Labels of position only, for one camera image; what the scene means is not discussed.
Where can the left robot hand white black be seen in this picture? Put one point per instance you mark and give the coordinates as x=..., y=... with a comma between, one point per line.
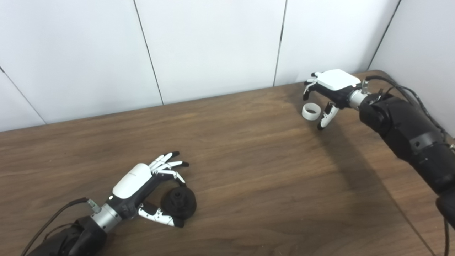
x=131, y=181

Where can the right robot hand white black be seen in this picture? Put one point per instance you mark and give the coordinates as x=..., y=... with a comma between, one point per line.
x=337, y=80

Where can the round black plastic part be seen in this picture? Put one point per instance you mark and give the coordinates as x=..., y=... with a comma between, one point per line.
x=183, y=206

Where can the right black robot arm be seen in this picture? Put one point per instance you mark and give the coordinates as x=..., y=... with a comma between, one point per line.
x=401, y=124

